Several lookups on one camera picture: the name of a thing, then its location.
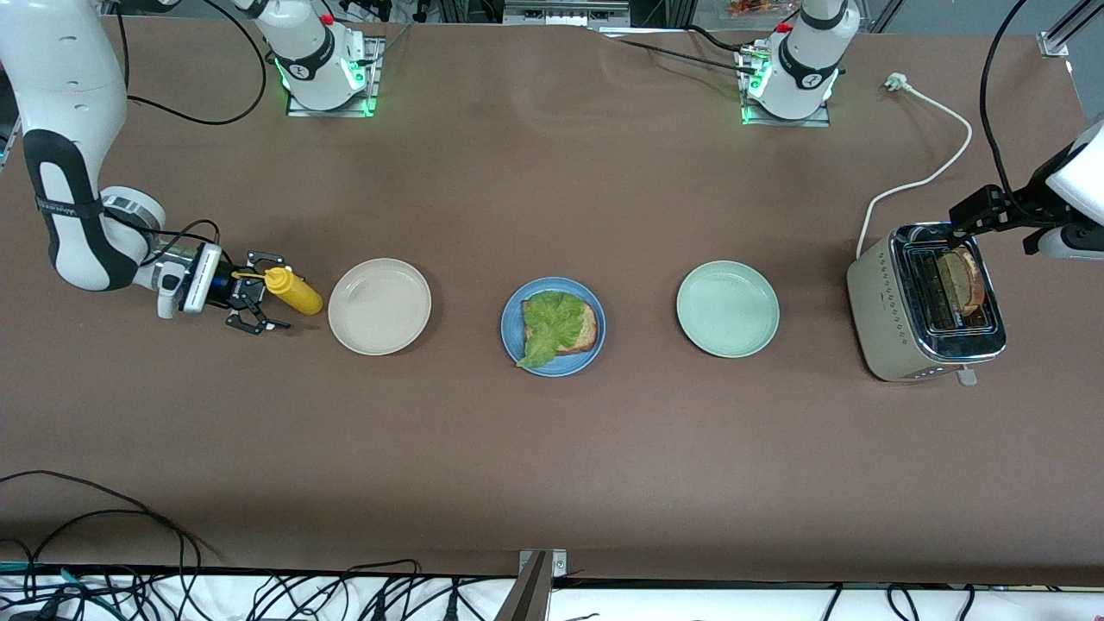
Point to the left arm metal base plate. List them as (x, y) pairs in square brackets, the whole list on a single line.
[(785, 122)]

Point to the pale green round plate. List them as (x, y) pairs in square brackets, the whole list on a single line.
[(728, 309)]

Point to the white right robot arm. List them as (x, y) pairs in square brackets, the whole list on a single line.
[(60, 86)]

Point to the beige round plate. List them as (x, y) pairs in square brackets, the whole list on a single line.
[(379, 306)]

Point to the brown bread slice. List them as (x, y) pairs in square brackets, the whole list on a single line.
[(957, 280), (591, 328)]

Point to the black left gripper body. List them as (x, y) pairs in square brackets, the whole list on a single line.
[(1014, 209)]

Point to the blue round plate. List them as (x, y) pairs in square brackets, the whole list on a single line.
[(569, 366)]

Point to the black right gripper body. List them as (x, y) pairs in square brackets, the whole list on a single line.
[(228, 287)]

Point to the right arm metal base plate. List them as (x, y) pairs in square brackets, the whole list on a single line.
[(332, 112)]

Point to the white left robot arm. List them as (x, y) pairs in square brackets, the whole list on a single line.
[(806, 60)]

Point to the aluminium frame profile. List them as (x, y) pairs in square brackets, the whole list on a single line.
[(1056, 43)]

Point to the yellow squeeze sauce bottle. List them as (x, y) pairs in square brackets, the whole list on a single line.
[(302, 297)]

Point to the orange snack bag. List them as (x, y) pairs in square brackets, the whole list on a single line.
[(759, 7)]

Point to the grey power strip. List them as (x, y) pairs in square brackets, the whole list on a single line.
[(565, 13)]

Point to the aluminium profile bracket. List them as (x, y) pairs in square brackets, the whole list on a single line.
[(535, 595)]

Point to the green lettuce leaf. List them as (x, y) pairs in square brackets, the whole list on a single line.
[(552, 323)]

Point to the beige chrome two-slot toaster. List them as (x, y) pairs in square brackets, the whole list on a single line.
[(880, 319)]

